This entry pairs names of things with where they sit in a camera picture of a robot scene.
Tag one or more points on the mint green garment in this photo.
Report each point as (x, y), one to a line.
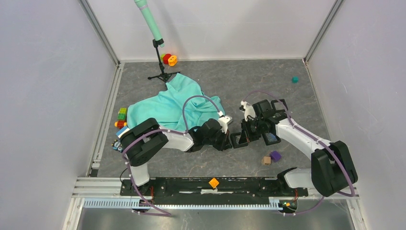
(178, 107)

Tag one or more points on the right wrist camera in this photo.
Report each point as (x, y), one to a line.
(248, 110)

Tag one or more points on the small teal cube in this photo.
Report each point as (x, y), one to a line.
(295, 79)

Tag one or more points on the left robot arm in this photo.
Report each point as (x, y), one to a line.
(145, 140)

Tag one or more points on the purple toy brick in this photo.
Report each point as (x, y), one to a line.
(275, 156)

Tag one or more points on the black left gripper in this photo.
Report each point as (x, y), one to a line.
(225, 143)

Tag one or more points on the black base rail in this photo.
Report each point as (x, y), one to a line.
(231, 190)

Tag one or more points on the red orange toy rings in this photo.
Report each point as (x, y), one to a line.
(168, 59)

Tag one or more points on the small wooden cube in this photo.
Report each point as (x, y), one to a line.
(266, 160)

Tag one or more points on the black square frame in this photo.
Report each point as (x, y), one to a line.
(279, 105)
(270, 143)
(239, 139)

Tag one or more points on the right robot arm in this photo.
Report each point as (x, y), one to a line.
(332, 168)

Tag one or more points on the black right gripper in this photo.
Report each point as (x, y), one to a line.
(251, 137)

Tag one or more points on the colourful toy brick train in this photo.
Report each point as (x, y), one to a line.
(121, 118)

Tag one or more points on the orange diamond marker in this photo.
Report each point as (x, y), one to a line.
(214, 183)

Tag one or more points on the black tripod stand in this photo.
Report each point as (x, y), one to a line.
(163, 76)

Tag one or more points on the mint green microphone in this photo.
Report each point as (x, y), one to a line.
(147, 14)

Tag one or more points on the blue white toy brick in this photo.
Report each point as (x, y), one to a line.
(122, 131)

